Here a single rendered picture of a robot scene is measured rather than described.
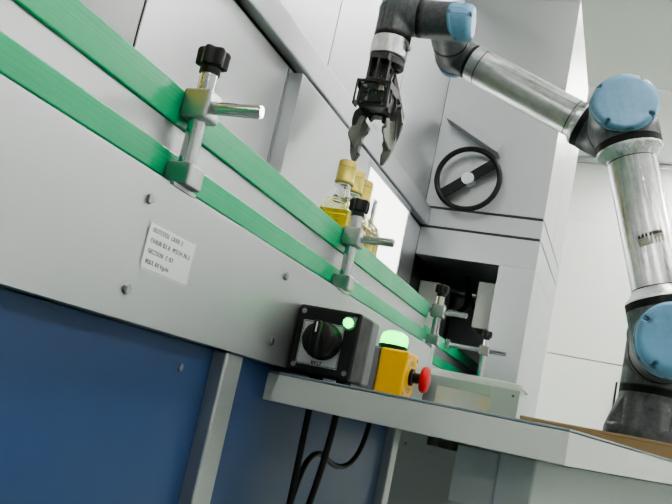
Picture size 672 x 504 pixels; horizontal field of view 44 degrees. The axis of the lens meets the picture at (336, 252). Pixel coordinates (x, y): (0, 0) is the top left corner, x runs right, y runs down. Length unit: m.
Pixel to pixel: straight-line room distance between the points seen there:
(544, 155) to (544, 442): 1.90
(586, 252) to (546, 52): 2.75
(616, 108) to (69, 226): 1.13
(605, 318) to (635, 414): 3.77
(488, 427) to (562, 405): 4.42
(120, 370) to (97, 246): 0.13
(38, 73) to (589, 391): 4.84
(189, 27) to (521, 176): 1.56
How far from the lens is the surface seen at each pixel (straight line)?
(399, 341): 1.28
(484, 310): 2.68
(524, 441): 0.85
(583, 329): 5.33
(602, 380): 5.29
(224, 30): 1.41
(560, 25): 2.86
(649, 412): 1.57
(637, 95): 1.58
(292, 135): 1.60
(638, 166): 1.55
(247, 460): 1.01
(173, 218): 0.73
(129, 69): 0.69
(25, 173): 0.58
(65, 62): 0.64
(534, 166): 2.68
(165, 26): 1.26
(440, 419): 0.89
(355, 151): 1.67
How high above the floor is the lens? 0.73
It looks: 10 degrees up
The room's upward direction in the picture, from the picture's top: 12 degrees clockwise
